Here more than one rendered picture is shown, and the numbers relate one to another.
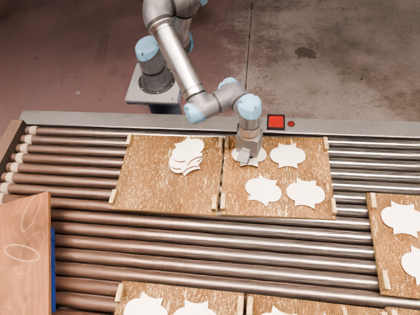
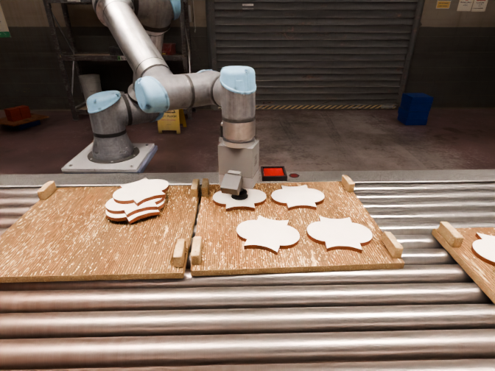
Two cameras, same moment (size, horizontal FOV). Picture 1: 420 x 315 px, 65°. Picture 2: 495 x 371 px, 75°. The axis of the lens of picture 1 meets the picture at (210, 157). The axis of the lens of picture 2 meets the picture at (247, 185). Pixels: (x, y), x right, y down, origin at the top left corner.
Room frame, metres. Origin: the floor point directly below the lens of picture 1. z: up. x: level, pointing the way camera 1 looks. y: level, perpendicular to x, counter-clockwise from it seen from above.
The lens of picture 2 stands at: (0.01, 0.02, 1.35)
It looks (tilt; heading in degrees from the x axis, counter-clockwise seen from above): 27 degrees down; 344
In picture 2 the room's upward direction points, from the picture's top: straight up
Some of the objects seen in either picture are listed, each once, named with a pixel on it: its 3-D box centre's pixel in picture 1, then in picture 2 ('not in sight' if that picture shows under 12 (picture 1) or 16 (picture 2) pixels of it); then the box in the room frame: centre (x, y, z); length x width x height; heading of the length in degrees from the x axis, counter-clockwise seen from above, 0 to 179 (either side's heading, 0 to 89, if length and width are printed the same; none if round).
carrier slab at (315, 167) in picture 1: (275, 174); (284, 218); (0.60, -0.24, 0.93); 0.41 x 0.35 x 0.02; 77
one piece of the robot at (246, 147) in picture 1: (246, 144); (235, 163); (0.68, -0.14, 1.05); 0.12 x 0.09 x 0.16; 148
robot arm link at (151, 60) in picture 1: (150, 54); (107, 111); (1.27, 0.19, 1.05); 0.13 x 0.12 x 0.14; 110
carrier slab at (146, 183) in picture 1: (170, 172); (104, 224); (0.69, 0.17, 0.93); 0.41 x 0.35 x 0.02; 76
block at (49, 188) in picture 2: (129, 140); (47, 190); (0.87, 0.33, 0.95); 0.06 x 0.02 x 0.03; 166
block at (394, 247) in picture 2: (333, 206); (392, 244); (0.42, -0.40, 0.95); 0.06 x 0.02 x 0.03; 167
